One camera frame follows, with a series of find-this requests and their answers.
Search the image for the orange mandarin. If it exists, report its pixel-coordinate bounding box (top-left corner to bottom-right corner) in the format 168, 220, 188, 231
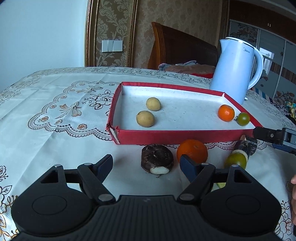
176, 139, 208, 165
218, 104, 235, 122

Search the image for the green cucumber piece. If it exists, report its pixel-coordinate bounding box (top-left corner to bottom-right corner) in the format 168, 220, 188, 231
217, 182, 226, 188

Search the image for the green cherry tomato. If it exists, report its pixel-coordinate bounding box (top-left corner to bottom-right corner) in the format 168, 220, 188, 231
235, 112, 250, 126

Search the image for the person right hand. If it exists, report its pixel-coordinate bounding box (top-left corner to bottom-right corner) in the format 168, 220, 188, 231
290, 175, 296, 226

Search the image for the sliding door wardrobe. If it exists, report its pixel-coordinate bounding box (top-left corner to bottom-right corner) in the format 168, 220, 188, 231
229, 21, 296, 105

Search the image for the red shallow cardboard tray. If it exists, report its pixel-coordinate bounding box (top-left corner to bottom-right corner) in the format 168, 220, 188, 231
106, 82, 261, 145

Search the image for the white embroidered tablecloth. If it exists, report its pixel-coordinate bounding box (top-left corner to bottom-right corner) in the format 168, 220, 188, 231
1, 67, 295, 240

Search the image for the white electric kettle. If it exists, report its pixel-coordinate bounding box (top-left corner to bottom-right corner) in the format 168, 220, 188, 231
210, 37, 263, 104

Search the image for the pink patterned pillow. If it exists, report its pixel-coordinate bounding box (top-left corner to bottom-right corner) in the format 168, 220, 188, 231
158, 60, 216, 78

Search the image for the white wall switch panel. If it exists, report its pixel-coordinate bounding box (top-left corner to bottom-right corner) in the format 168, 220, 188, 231
101, 40, 123, 53

